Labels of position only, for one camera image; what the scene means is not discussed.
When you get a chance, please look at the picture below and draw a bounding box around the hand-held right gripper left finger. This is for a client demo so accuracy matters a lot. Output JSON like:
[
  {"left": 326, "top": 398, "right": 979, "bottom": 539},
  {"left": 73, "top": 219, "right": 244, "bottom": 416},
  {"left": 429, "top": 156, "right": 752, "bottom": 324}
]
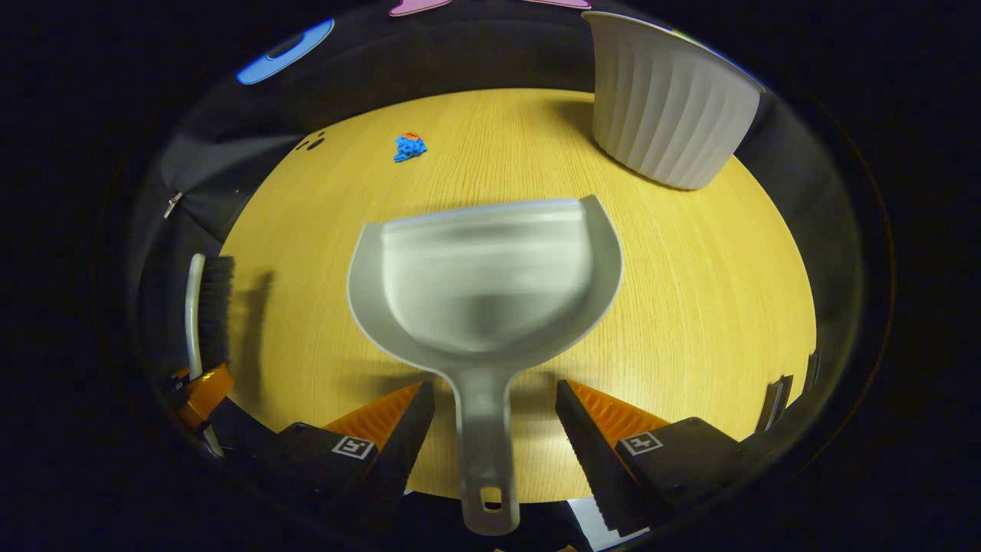
[{"left": 230, "top": 381, "right": 436, "bottom": 524}]

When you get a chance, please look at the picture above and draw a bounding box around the white plastic dustpan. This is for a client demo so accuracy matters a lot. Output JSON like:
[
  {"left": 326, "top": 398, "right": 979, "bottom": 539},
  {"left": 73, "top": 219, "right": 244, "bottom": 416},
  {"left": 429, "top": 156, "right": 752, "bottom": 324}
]
[{"left": 346, "top": 195, "right": 624, "bottom": 536}]

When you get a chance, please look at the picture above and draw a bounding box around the small white broom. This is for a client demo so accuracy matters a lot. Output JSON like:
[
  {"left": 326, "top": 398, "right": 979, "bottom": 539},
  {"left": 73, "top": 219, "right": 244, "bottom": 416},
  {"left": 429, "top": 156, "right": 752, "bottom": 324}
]
[{"left": 184, "top": 253, "right": 237, "bottom": 457}]

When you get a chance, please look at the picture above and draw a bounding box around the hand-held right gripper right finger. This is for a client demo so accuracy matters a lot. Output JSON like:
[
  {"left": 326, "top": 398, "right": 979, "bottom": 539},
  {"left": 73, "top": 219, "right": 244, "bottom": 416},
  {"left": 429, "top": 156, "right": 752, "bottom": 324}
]
[{"left": 556, "top": 379, "right": 767, "bottom": 537}]

